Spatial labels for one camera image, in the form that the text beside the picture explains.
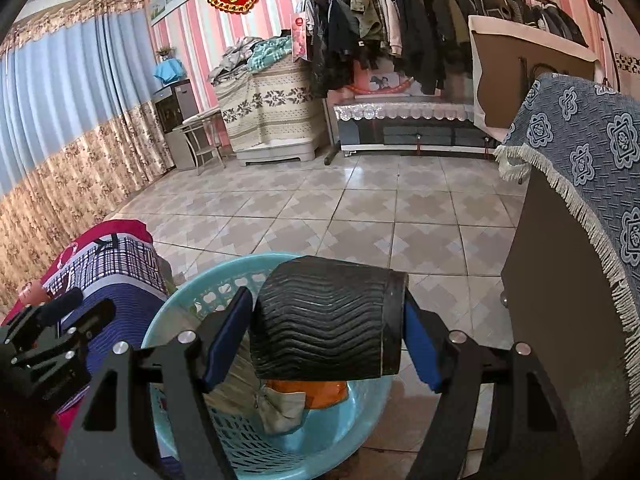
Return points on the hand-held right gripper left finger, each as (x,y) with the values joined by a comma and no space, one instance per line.
(227,332)

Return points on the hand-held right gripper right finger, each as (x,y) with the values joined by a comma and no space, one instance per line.
(420,347)

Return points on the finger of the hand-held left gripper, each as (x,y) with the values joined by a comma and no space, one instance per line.
(60,306)
(95,317)

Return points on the black ribbed paper cup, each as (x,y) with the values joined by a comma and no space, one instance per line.
(320,315)

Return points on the teal plastic basket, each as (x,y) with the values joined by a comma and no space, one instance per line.
(330,440)

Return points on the pink cup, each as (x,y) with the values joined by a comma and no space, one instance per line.
(35,294)

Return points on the printed pink blue blanket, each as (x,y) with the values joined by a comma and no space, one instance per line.
(125,260)

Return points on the beige cloth in basket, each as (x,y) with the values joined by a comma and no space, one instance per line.
(280,410)

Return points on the orange mandarin fruit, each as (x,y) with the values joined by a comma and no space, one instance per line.
(320,392)

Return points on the brown wooden cabinet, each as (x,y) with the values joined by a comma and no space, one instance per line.
(550,270)

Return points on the white cabinet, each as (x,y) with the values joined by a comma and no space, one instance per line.
(280,152)

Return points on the blue and floral curtain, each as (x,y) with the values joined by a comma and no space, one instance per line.
(75,110)

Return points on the black glass low cabinet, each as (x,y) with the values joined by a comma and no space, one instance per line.
(400,135)

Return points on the metal stool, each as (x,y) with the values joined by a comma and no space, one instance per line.
(201,117)

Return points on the grey water dispenser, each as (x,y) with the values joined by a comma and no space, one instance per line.
(175,110)

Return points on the beige leaf patterned cloth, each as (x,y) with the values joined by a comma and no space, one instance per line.
(272,105)

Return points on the white lace cloth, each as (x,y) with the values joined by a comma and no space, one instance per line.
(400,110)

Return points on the blue cloth cover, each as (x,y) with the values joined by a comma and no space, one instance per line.
(166,71)

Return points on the blue fringed patterned cloth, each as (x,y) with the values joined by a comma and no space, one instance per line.
(590,150)

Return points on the pink box with horse print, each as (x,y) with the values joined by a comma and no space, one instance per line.
(385,82)

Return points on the small potted plant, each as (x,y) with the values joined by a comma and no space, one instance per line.
(166,52)

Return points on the pile of folded clothes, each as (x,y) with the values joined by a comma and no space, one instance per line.
(235,57)

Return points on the beige wooden board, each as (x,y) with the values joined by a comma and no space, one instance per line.
(505,70)

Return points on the pink paper bag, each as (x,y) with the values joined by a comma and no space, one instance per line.
(301,37)

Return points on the row of hanging dark clothes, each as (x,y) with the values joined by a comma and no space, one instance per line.
(425,25)

